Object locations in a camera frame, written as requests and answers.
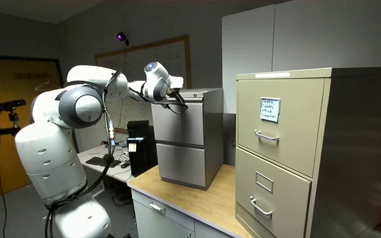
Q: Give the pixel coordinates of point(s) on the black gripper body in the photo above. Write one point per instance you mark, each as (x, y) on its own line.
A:
(178, 98)

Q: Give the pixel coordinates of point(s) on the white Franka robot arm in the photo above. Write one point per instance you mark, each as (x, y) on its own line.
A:
(54, 154)

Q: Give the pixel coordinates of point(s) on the beige filing drawer with label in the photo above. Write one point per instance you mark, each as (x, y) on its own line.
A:
(284, 146)

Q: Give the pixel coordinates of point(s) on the white under desk drawer unit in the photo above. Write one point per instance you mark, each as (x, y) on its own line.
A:
(165, 219)

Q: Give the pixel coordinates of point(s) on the beige filing drawer without label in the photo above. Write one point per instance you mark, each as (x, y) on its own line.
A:
(284, 194)

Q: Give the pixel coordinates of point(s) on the wood framed whiteboard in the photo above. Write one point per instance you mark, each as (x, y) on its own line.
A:
(173, 57)

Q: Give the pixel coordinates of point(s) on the black computer box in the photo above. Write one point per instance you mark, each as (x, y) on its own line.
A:
(141, 147)

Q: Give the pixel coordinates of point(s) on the white paper label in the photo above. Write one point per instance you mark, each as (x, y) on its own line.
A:
(271, 109)

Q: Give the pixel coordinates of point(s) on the black desk pad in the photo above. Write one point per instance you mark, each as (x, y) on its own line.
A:
(103, 162)

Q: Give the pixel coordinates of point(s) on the beige metal filing cabinet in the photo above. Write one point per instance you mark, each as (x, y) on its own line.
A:
(354, 154)

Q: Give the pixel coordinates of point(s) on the camera with purple light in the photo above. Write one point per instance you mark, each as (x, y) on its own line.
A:
(122, 38)

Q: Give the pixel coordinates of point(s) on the tall white wall cabinet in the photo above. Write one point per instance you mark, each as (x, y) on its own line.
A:
(331, 40)

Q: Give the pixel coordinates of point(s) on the black camera on tripod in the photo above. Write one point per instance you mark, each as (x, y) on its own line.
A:
(6, 106)

